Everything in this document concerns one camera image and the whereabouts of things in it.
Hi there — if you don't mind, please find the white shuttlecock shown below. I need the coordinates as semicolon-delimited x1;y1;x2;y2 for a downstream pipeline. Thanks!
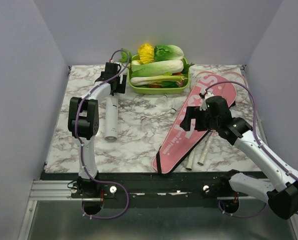
155;94;168;104
166;99;181;115

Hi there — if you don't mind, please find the white shuttlecock tube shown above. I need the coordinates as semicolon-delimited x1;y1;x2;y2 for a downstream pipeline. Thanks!
104;95;118;142

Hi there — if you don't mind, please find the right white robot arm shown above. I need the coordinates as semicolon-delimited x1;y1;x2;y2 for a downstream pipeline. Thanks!
180;96;298;220

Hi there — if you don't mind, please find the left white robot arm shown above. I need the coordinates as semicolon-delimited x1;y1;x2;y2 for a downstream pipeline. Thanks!
67;62;126;199

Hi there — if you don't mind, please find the green vegetable basket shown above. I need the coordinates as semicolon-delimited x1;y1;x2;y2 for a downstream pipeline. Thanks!
127;55;193;95

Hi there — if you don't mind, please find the white green celery stalk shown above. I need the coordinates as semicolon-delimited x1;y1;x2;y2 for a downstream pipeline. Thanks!
130;75;188;86

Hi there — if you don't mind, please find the pink racket bag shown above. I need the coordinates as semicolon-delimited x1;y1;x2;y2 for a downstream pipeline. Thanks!
152;74;237;175

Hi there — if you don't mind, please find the yellow leafy vegetable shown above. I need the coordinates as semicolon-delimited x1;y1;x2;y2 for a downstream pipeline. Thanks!
138;43;154;64

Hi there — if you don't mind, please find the white green napa cabbage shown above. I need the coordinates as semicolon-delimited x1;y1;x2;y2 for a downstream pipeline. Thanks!
131;60;184;77

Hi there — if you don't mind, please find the dark green lettuce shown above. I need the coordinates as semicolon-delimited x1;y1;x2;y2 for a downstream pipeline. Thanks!
154;44;184;62

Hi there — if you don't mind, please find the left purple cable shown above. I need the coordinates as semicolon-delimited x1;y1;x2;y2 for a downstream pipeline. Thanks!
73;49;131;221

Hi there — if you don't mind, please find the purple cable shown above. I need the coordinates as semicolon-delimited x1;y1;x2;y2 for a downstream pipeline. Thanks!
73;49;131;221
200;81;298;218

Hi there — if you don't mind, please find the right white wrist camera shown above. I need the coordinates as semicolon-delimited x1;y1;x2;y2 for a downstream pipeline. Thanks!
200;91;214;111

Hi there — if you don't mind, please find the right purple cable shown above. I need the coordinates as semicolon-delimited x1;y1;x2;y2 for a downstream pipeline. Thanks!
200;81;298;218

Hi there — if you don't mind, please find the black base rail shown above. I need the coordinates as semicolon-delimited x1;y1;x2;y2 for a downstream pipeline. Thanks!
39;171;269;209

